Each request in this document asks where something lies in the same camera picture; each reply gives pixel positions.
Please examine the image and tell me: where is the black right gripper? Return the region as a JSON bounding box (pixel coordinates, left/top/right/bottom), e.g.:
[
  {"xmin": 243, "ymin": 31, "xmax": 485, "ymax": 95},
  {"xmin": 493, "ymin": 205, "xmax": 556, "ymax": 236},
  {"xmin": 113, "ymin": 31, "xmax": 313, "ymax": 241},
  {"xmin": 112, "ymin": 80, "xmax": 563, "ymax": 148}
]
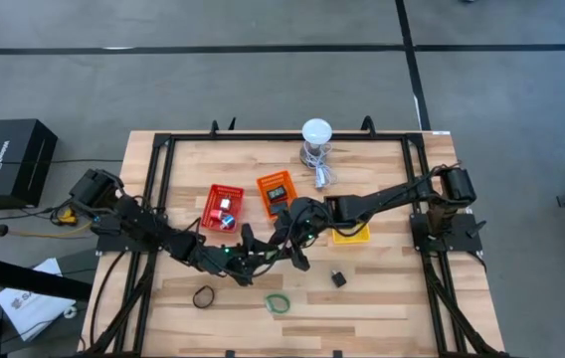
[{"xmin": 277, "ymin": 223, "xmax": 317, "ymax": 273}]

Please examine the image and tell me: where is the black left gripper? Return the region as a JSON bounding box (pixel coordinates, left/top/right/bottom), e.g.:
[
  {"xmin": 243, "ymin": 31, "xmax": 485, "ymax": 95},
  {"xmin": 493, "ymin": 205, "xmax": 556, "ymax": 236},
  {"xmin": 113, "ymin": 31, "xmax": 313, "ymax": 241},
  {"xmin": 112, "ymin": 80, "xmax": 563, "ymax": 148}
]
[{"xmin": 220, "ymin": 223, "xmax": 296, "ymax": 285}]

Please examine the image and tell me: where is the green wrist watch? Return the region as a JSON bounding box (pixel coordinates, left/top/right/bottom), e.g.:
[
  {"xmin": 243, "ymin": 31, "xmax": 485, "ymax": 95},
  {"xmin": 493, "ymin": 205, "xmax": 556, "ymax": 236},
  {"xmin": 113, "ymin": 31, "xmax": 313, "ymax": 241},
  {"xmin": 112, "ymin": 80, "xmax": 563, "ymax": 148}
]
[{"xmin": 264, "ymin": 292, "xmax": 292, "ymax": 315}]

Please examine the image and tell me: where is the yellow plastic basket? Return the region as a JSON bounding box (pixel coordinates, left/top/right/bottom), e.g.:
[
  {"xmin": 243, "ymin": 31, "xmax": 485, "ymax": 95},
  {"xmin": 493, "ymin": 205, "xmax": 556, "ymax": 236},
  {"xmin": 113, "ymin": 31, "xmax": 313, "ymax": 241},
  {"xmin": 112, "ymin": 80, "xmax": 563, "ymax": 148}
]
[{"xmin": 330, "ymin": 221, "xmax": 372, "ymax": 246}]

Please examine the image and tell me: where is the orange plastic basket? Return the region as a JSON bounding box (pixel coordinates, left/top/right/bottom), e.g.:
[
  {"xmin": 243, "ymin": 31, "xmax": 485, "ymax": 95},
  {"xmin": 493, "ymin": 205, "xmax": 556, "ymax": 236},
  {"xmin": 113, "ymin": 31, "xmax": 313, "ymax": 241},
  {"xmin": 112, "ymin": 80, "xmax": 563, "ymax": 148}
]
[{"xmin": 256, "ymin": 169, "xmax": 299, "ymax": 220}]

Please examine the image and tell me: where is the red plastic basket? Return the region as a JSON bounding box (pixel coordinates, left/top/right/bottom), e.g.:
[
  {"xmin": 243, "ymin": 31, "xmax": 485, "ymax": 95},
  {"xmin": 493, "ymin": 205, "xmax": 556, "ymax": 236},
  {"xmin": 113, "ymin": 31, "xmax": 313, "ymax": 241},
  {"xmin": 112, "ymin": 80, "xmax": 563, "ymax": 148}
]
[{"xmin": 200, "ymin": 183, "xmax": 246, "ymax": 234}]

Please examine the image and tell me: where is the black watch band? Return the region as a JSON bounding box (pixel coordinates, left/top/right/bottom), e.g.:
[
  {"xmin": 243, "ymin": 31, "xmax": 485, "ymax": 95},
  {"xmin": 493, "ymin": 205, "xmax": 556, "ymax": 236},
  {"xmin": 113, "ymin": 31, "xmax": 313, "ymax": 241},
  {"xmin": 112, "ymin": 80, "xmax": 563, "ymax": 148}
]
[{"xmin": 192, "ymin": 284, "xmax": 216, "ymax": 310}]

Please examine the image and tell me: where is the white paper bag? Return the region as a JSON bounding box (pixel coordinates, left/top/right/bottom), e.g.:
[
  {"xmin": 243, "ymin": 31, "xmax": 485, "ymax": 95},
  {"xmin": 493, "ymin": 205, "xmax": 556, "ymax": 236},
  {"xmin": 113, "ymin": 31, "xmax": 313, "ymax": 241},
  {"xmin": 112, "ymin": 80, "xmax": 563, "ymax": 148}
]
[{"xmin": 0, "ymin": 257, "xmax": 78, "ymax": 342}]

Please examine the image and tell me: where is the black cardboard box white print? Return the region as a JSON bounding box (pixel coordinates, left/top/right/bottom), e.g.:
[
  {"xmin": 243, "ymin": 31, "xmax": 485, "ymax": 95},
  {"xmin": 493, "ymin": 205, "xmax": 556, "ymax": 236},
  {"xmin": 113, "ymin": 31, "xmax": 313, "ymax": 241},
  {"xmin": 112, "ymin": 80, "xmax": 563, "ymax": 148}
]
[{"xmin": 0, "ymin": 117, "xmax": 59, "ymax": 210}]

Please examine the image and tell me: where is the white lamp cable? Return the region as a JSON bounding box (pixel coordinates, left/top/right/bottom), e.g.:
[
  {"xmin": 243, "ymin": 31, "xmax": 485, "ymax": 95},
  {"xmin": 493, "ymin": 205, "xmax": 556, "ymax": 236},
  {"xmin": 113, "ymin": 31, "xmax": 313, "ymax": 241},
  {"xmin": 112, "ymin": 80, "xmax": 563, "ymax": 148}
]
[{"xmin": 304, "ymin": 141, "xmax": 338, "ymax": 190}]

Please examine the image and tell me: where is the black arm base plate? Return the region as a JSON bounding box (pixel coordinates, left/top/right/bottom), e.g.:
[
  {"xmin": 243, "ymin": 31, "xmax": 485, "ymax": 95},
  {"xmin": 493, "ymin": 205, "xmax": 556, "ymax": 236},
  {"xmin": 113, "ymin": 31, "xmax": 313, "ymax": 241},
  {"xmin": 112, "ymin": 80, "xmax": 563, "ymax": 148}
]
[
  {"xmin": 410, "ymin": 212, "xmax": 483, "ymax": 253},
  {"xmin": 95, "ymin": 213, "xmax": 167, "ymax": 254}
]

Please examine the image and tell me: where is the yellow floor cable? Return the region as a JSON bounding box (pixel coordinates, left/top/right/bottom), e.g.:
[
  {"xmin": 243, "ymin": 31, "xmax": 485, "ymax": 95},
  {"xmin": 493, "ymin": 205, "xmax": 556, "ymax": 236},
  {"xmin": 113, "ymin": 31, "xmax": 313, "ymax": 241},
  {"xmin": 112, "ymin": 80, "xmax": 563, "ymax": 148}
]
[{"xmin": 8, "ymin": 207, "xmax": 94, "ymax": 240}]

